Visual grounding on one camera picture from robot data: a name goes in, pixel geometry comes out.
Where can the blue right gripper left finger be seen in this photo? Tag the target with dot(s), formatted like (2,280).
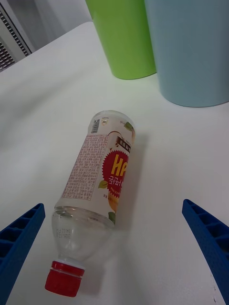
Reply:
(19,240)

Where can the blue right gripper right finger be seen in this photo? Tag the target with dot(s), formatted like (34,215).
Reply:
(212,240)

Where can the clear plastic bottle red cap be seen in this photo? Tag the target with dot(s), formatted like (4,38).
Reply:
(95,171)

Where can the pale blue plastic bin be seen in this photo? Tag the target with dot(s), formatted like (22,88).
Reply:
(190,52)

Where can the grey vent grille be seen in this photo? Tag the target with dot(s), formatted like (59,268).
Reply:
(12,40)

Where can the green plastic bin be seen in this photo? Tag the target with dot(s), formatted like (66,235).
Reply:
(124,40)

